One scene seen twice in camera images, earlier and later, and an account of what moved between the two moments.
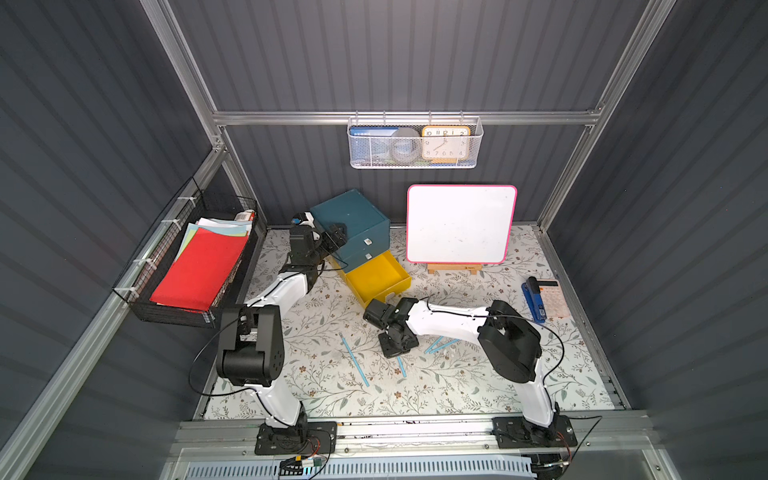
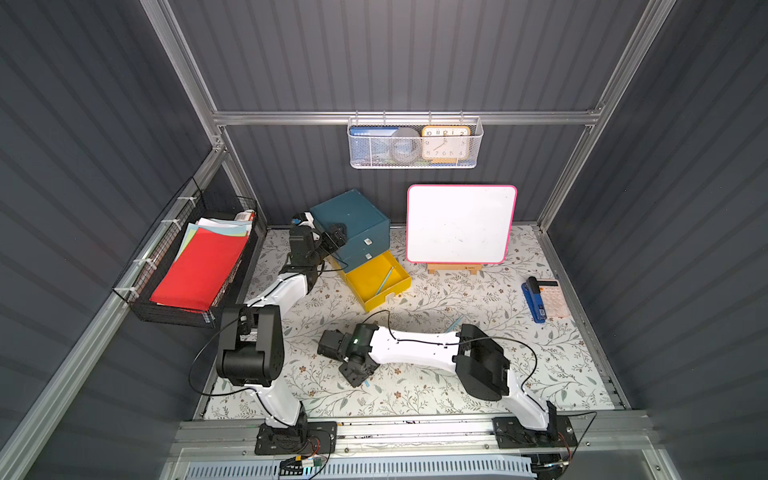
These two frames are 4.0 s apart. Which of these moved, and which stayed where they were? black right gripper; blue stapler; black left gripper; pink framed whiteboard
Moved: black right gripper
Stayed: pink framed whiteboard; black left gripper; blue stapler
